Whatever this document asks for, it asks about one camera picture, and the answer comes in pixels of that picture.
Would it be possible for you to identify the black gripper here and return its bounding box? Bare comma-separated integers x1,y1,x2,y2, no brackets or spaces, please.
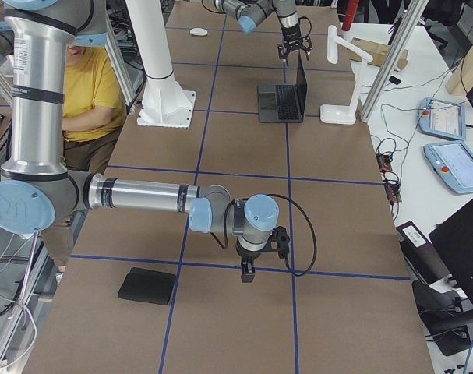
277,24,313,65
236,247,261,283

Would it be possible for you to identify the grey laptop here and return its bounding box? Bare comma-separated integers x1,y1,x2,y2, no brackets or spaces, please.
257,54,308,123

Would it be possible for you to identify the black mouse pad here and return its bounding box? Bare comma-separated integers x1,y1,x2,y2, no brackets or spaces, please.
118,267,176,305

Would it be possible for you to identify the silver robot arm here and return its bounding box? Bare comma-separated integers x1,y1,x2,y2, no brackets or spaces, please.
210,0,313,64
0,1,281,283

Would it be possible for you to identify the white desk lamp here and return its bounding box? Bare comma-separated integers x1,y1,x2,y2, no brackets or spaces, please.
319,24,373,125

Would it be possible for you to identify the white computer mouse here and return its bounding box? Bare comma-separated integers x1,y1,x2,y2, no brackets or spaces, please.
189,27,208,37

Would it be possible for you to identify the red cylinder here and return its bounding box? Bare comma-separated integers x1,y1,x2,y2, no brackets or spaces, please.
342,0,359,31

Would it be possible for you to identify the cardboard box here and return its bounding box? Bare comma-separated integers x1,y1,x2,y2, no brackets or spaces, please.
351,37,408,71

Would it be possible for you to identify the small black square device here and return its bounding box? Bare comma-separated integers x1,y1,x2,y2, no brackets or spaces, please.
389,76,401,85

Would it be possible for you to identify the black usb hub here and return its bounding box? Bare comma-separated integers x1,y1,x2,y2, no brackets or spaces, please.
376,154,393,173

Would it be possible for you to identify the upper blue teach pendant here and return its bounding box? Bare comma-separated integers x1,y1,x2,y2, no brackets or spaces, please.
417,97,466,140

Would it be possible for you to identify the blue teach pendant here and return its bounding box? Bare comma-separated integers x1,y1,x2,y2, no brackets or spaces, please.
417,97,466,140
423,140,473,194

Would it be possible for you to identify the black power adapter box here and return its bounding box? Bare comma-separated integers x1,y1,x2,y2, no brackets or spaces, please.
396,221,457,288

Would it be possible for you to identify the lower blue teach pendant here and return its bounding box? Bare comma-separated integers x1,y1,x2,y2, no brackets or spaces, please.
423,140,473,194

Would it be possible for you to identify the person in yellow shirt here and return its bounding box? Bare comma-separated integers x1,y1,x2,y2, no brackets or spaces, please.
41,43,127,273

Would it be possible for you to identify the black monitor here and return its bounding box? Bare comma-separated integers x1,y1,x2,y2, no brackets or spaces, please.
429,199,473,303

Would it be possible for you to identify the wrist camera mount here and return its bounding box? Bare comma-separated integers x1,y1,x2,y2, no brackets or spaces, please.
262,226,290,260

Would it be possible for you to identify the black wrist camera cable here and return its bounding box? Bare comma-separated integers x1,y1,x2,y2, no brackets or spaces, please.
218,193,318,277

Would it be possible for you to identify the aluminium frame post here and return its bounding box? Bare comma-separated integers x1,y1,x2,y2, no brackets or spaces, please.
360,0,429,122

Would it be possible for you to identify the white camera pillar with base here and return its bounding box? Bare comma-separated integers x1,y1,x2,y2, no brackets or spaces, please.
126,0,196,129

